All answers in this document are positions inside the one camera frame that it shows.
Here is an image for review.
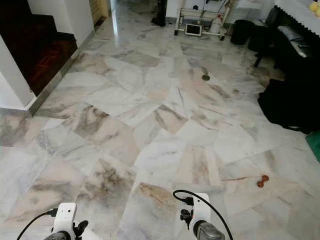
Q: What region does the black upright appliance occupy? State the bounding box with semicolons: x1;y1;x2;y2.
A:
151;0;168;27

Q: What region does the dark wooden staircase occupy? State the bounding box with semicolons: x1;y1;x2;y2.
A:
0;0;78;96

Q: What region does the white plastic jug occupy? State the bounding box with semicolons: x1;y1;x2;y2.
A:
210;15;223;35

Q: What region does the white wire rack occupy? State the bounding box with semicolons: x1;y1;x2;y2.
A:
174;0;228;37

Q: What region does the black round bin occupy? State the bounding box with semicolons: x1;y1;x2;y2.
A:
230;19;256;46

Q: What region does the white lace tablecloth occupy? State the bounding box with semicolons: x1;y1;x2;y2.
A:
274;0;320;37

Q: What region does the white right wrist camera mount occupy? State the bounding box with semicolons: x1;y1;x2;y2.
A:
190;192;212;226

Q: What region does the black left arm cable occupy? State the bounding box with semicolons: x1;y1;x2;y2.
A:
16;208;59;240

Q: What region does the small red dumbbell toy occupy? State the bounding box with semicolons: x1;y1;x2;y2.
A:
256;175;270;188

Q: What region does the white framed tablet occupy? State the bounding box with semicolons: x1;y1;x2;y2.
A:
185;23;204;36

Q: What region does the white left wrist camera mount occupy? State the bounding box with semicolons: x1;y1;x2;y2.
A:
56;202;77;235

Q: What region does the black bag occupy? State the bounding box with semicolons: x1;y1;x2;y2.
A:
257;75;320;135

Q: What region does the yellow fruit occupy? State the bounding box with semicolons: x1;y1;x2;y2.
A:
302;1;320;20

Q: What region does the wooden door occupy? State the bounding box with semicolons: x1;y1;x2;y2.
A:
89;0;110;26

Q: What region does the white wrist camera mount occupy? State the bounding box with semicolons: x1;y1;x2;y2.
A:
56;202;77;235
190;192;212;226

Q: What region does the green mat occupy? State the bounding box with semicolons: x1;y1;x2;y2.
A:
305;131;320;163

